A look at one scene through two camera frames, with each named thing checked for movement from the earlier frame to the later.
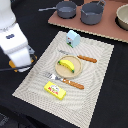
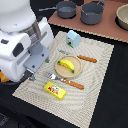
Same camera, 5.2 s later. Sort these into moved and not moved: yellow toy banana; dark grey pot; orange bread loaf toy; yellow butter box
Moved: orange bread loaf toy
Not moved: dark grey pot; yellow toy banana; yellow butter box
